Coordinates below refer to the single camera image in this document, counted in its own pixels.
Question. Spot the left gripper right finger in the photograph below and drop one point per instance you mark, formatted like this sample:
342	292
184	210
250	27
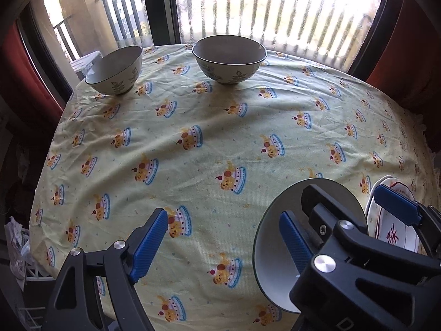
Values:
356	282

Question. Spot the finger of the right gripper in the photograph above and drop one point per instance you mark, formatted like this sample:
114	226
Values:
322	206
425	220

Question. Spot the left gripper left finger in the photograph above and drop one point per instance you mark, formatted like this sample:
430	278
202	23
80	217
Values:
75	300

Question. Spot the leaf pattern bowl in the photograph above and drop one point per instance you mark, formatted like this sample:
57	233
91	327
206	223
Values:
229	59
117	72

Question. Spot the red trimmed white plate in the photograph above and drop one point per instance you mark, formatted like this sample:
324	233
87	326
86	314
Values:
390	229

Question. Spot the yellow flower white plate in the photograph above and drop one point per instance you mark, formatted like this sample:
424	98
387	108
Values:
371	215

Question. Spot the crumpled white paper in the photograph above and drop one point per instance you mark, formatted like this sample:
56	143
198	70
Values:
17	237

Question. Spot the yellow crown print tablecloth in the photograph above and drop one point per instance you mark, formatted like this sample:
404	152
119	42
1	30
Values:
213	157

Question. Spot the red curtain right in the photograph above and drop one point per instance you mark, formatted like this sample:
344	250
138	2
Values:
409	69

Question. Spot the red curtain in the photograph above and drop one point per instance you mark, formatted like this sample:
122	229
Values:
21	87
409	69

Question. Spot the red curtain left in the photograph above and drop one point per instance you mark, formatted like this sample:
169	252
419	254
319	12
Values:
21	87

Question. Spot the white outdoor unit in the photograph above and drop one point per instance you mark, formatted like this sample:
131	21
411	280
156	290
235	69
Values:
82	65

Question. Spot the balcony metal railing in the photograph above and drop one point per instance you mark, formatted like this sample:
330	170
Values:
87	26

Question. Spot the white wire rack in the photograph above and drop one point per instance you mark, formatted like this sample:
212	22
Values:
35	286

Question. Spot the black window frame post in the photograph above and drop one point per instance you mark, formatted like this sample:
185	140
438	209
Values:
163	21

